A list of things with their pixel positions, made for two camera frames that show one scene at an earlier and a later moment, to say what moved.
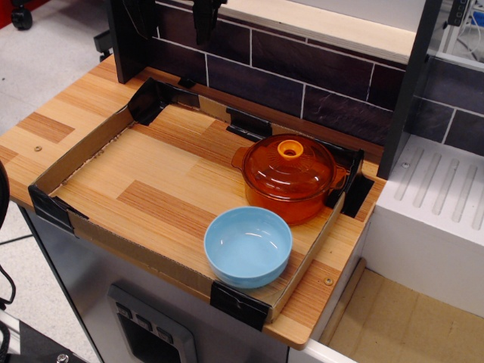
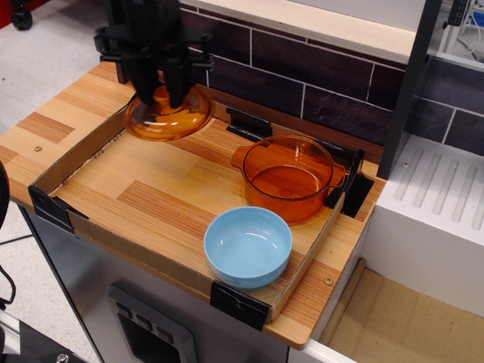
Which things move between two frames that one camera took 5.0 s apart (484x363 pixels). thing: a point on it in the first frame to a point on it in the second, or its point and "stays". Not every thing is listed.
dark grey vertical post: (404, 113) stays
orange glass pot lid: (289, 166) to (160, 120)
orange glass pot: (295, 173) stays
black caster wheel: (22, 18) stays
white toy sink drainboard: (426, 228) stays
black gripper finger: (205, 13) to (178, 76)
